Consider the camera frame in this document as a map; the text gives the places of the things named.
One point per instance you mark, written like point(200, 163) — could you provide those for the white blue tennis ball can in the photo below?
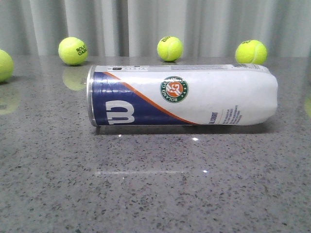
point(234, 94)

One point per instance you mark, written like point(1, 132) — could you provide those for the centre yellow tennis ball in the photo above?
point(170, 48)

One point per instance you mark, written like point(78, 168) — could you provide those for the yellow tennis ball with print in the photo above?
point(72, 51)

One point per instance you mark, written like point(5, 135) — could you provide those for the right yellow tennis ball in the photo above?
point(251, 51)

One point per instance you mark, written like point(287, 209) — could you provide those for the far-left yellow tennis ball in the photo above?
point(6, 66)

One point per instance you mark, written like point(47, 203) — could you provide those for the grey pleated curtain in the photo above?
point(207, 28)

